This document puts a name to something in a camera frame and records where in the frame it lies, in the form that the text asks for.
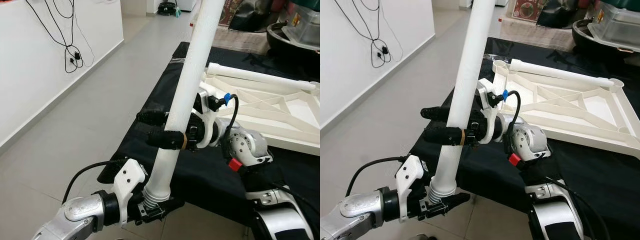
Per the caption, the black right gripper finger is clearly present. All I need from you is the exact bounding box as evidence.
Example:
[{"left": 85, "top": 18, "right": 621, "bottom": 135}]
[
  {"left": 146, "top": 130, "right": 187, "bottom": 151},
  {"left": 136, "top": 111, "right": 168, "bottom": 127},
  {"left": 423, "top": 126, "right": 466, "bottom": 147},
  {"left": 420, "top": 106, "right": 450, "bottom": 122}
]

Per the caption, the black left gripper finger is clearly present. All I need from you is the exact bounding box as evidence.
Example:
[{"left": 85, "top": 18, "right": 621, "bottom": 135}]
[
  {"left": 159, "top": 196, "right": 187, "bottom": 213},
  {"left": 436, "top": 192, "right": 472, "bottom": 211}
]

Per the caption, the white plastic table leg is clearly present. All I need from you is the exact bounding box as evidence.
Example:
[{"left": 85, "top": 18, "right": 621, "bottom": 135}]
[
  {"left": 427, "top": 0, "right": 497, "bottom": 205},
  {"left": 206, "top": 62, "right": 318, "bottom": 92},
  {"left": 143, "top": 0, "right": 227, "bottom": 205},
  {"left": 509, "top": 59, "right": 616, "bottom": 88}
]

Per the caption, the black table cloth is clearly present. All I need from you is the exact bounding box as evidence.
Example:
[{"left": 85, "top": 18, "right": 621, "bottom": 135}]
[
  {"left": 409, "top": 36, "right": 640, "bottom": 228},
  {"left": 96, "top": 41, "right": 321, "bottom": 228}
]

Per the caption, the beige cloth covered bench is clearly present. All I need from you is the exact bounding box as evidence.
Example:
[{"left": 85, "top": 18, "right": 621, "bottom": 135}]
[
  {"left": 500, "top": 17, "right": 576, "bottom": 51},
  {"left": 190, "top": 22, "right": 273, "bottom": 55}
]

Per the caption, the white plastic table top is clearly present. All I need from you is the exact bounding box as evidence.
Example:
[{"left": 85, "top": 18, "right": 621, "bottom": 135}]
[
  {"left": 200, "top": 62, "right": 321, "bottom": 157},
  {"left": 477, "top": 59, "right": 640, "bottom": 161}
]

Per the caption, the storage box with orange lid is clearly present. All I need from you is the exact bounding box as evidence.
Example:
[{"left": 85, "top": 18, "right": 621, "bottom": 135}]
[
  {"left": 216, "top": 0, "right": 238, "bottom": 27},
  {"left": 509, "top": 0, "right": 542, "bottom": 22}
]

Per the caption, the black wok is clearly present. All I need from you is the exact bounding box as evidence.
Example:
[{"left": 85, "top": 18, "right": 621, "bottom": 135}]
[
  {"left": 266, "top": 22, "right": 321, "bottom": 63},
  {"left": 571, "top": 19, "right": 640, "bottom": 63}
]

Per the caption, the black bag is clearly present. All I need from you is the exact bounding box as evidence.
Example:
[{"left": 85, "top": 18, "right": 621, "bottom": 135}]
[
  {"left": 535, "top": 0, "right": 581, "bottom": 28},
  {"left": 227, "top": 0, "right": 288, "bottom": 33}
]

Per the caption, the clear plastic storage box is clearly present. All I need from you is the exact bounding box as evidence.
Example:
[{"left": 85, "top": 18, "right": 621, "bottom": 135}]
[
  {"left": 587, "top": 0, "right": 640, "bottom": 53},
  {"left": 282, "top": 7, "right": 321, "bottom": 51}
]

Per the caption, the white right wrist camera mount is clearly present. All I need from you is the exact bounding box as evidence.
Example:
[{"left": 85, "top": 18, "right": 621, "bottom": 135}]
[
  {"left": 475, "top": 80, "right": 502, "bottom": 146},
  {"left": 192, "top": 85, "right": 221, "bottom": 150}
]

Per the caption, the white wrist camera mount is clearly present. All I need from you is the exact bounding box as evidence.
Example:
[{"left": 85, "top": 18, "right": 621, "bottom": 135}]
[
  {"left": 112, "top": 158, "right": 147, "bottom": 227},
  {"left": 192, "top": 85, "right": 221, "bottom": 150},
  {"left": 395, "top": 154, "right": 426, "bottom": 224},
  {"left": 475, "top": 80, "right": 502, "bottom": 146}
]

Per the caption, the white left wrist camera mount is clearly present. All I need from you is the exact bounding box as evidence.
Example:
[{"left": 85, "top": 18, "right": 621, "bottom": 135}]
[
  {"left": 395, "top": 154, "right": 426, "bottom": 224},
  {"left": 112, "top": 158, "right": 147, "bottom": 227}
]

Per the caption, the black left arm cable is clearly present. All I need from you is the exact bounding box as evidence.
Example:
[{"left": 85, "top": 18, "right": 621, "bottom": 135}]
[
  {"left": 345, "top": 156, "right": 407, "bottom": 198},
  {"left": 62, "top": 159, "right": 128, "bottom": 203}
]

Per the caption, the black wall cable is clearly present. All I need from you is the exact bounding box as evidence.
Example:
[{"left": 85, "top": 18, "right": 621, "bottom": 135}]
[
  {"left": 25, "top": 0, "right": 96, "bottom": 74},
  {"left": 332, "top": 0, "right": 403, "bottom": 69}
]

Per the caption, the coiled black cable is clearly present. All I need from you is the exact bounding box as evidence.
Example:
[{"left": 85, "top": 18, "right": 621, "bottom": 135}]
[{"left": 157, "top": 1, "right": 180, "bottom": 15}]

